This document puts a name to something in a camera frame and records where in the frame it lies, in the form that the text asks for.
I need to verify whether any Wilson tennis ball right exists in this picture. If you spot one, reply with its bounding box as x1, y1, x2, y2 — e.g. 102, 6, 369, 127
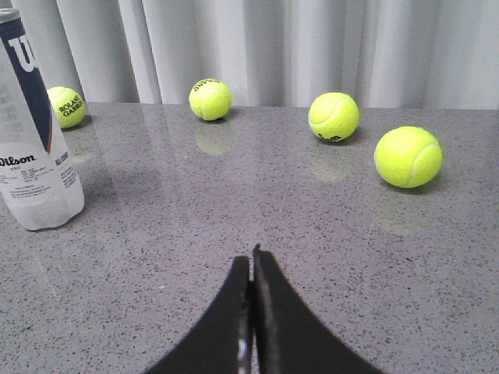
308, 92, 360, 142

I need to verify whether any clear Wilson tennis ball can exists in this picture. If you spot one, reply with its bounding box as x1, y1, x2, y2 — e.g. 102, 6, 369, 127
1, 9, 84, 231

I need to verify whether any center back tennis ball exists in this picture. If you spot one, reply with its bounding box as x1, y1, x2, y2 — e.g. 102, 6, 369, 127
189, 78, 232, 121

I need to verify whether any grey pleated curtain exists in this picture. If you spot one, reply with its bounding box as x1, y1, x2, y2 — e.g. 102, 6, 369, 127
2, 1, 498, 109

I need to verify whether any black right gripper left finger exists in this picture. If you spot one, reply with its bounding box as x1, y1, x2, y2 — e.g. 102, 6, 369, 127
147, 256, 250, 373

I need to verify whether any Roland Garros tennis ball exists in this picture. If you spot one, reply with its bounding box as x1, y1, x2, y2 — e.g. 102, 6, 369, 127
48, 86, 86, 129

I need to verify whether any tennis ball far right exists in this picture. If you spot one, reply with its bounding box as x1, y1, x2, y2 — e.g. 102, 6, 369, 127
373, 126, 444, 189

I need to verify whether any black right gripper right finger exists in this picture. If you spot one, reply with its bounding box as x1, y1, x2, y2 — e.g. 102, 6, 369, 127
253, 246, 381, 373

